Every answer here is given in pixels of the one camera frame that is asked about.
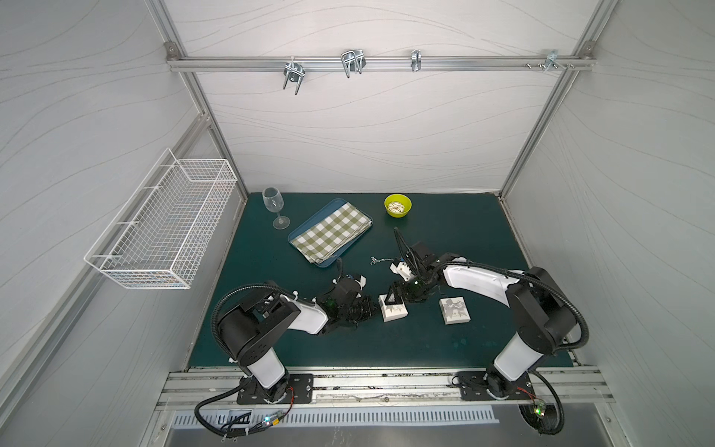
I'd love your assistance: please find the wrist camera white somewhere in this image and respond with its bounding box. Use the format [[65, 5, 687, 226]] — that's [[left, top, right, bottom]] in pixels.
[[390, 261, 416, 282], [350, 275, 367, 290]]

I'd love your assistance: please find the white jewelry box base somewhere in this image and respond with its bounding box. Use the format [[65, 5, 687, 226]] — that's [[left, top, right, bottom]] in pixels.
[[378, 294, 409, 323]]

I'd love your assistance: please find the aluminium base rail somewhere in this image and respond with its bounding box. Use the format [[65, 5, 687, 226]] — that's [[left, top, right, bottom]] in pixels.
[[156, 366, 616, 410]]

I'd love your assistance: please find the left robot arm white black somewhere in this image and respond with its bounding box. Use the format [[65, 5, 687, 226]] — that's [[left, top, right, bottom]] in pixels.
[[194, 259, 377, 441]]

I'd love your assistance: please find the green checked cloth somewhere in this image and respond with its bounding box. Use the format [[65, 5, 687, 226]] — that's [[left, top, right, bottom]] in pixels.
[[290, 202, 372, 264]]

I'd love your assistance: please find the white slotted cable duct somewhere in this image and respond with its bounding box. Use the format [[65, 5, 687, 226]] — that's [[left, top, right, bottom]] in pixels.
[[171, 405, 500, 429]]

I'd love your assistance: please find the yellow-green plastic bowl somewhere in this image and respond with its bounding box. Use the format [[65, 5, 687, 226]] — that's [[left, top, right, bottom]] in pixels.
[[384, 194, 413, 218]]

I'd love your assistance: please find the white wire basket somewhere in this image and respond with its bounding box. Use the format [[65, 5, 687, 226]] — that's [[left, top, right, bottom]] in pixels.
[[84, 149, 238, 290]]

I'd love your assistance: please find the metal clamp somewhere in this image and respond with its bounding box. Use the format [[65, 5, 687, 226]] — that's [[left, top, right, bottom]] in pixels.
[[340, 50, 366, 78], [524, 50, 576, 74], [282, 61, 306, 95], [411, 50, 422, 73]]

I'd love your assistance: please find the blue rectangular tray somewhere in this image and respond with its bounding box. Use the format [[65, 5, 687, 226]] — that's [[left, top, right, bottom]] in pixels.
[[287, 197, 374, 269]]

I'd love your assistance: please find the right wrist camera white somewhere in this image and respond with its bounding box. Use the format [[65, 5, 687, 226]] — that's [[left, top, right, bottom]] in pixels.
[[390, 261, 416, 282]]

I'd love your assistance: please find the clear wine glass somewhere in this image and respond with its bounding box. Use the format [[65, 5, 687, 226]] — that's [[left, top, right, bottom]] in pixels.
[[262, 187, 290, 230]]

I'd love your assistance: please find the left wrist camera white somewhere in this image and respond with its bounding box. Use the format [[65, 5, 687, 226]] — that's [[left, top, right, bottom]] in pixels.
[[350, 275, 367, 290]]

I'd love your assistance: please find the white striped item in bowl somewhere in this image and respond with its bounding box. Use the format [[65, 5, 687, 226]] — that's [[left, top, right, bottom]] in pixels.
[[387, 201, 405, 214]]

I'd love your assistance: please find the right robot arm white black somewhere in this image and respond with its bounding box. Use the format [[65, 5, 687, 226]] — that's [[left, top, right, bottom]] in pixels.
[[387, 230, 590, 436]]

